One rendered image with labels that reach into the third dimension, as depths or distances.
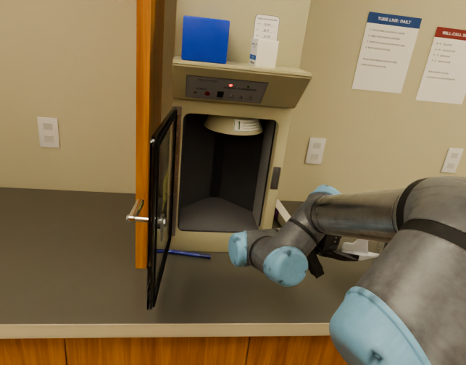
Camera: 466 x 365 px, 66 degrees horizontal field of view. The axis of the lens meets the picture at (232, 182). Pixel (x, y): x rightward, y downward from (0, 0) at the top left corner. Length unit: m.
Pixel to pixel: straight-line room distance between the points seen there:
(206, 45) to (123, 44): 0.60
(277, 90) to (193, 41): 0.23
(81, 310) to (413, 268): 0.78
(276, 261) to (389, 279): 0.36
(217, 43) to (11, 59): 0.86
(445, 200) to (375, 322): 0.14
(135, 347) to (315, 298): 0.48
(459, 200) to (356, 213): 0.20
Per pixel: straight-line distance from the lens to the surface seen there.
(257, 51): 0.88
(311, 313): 1.00
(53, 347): 1.04
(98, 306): 0.97
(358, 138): 1.60
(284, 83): 0.89
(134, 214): 0.78
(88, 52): 1.43
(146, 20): 0.86
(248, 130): 1.02
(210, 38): 0.84
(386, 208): 0.50
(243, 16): 0.96
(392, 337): 0.33
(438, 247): 0.36
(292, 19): 0.98
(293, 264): 0.69
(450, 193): 0.40
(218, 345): 1.01
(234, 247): 0.79
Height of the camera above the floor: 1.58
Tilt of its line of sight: 23 degrees down
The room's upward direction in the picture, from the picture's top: 7 degrees clockwise
